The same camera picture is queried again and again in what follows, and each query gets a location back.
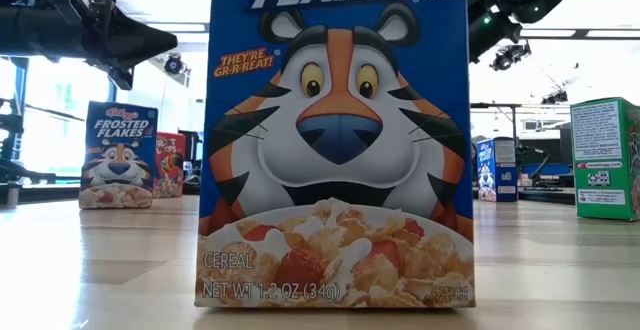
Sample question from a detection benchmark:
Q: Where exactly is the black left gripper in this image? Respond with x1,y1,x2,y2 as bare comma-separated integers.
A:
0,4,180,91

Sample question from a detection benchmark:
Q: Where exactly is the Froot Loops cereal box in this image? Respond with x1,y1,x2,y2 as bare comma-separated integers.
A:
152,131,187,200

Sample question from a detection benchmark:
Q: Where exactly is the Frosted Flakes cereal box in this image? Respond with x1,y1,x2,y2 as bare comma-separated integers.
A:
193,0,477,309
475,137,520,203
78,100,160,210

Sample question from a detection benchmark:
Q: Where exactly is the Apple Jacks cereal box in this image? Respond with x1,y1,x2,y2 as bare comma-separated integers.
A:
569,96,640,222

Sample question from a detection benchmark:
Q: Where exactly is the linear ceiling light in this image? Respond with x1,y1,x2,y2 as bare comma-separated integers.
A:
144,21,640,40

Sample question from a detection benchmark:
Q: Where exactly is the black monitor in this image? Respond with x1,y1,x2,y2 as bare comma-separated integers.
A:
184,129,204,194
558,128,572,167

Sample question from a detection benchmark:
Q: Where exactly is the window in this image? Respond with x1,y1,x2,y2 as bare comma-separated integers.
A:
0,54,116,184

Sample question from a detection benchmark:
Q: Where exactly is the blue table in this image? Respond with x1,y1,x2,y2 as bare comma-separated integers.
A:
522,163,572,177

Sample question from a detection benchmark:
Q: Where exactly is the black equipment rack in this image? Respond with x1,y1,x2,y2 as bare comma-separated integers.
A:
0,97,56,184

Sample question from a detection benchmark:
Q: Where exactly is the black ceiling camera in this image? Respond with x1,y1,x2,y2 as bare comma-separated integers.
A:
163,53,191,77

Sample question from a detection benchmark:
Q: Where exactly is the grey metal bracket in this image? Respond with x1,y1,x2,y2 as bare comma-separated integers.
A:
0,183,21,209

